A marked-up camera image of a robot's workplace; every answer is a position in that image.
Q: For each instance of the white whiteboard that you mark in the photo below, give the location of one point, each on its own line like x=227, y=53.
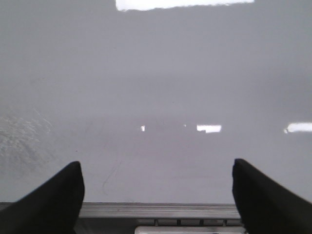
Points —
x=155, y=105

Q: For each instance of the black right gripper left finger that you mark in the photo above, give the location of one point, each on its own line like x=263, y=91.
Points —
x=52, y=208

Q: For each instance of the white plastic storage tray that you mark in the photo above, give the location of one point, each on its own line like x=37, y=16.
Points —
x=187, y=230

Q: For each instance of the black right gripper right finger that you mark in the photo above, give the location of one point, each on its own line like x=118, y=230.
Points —
x=266, y=207

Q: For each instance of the grey aluminium whiteboard frame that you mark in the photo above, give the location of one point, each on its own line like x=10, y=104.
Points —
x=158, y=210

